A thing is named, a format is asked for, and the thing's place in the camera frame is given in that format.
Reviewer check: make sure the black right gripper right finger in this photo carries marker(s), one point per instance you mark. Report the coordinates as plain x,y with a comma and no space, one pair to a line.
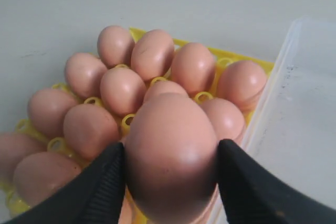
251,194

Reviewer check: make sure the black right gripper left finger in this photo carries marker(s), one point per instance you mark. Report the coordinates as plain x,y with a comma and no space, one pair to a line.
94,196

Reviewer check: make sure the clear plastic storage box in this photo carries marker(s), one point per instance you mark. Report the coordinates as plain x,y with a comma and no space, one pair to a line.
291,133

